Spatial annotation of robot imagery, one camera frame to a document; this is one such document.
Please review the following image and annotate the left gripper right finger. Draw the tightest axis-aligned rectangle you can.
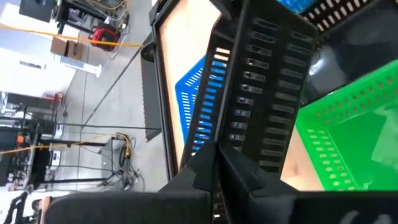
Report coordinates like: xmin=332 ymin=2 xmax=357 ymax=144
xmin=218 ymin=142 xmax=398 ymax=224

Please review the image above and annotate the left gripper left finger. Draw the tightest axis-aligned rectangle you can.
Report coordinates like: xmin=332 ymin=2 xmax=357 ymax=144
xmin=42 ymin=139 xmax=219 ymax=224

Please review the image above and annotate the black plastic basket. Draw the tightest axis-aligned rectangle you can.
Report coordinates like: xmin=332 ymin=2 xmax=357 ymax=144
xmin=180 ymin=0 xmax=320 ymax=175
xmin=300 ymin=0 xmax=398 ymax=105

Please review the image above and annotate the blue plastic basket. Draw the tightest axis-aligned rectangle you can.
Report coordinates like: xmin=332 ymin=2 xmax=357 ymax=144
xmin=175 ymin=0 xmax=315 ymax=153

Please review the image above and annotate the green plastic basket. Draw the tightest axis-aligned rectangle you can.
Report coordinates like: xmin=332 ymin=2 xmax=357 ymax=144
xmin=294 ymin=58 xmax=398 ymax=191

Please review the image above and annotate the black computer case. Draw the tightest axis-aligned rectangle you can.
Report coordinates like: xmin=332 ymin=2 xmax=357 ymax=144
xmin=141 ymin=40 xmax=162 ymax=142

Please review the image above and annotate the black equipment rack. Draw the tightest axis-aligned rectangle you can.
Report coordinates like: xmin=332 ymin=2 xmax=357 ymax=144
xmin=0 ymin=105 xmax=60 ymax=191

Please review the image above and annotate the white tower heater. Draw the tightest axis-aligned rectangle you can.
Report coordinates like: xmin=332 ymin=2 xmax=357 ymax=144
xmin=58 ymin=55 xmax=103 ymax=78

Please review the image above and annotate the brown cardboard box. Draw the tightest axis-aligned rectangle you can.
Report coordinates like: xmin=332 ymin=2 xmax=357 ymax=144
xmin=50 ymin=36 xmax=85 ymax=62

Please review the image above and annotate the red tool case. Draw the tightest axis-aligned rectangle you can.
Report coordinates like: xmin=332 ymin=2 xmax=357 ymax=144
xmin=89 ymin=26 xmax=121 ymax=51

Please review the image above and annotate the yellow cable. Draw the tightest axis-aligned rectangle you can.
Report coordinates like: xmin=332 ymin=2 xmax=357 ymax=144
xmin=0 ymin=133 xmax=131 ymax=156
xmin=0 ymin=23 xmax=144 ymax=48

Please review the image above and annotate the black metal table frame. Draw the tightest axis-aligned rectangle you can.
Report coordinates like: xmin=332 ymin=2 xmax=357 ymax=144
xmin=149 ymin=0 xmax=187 ymax=181

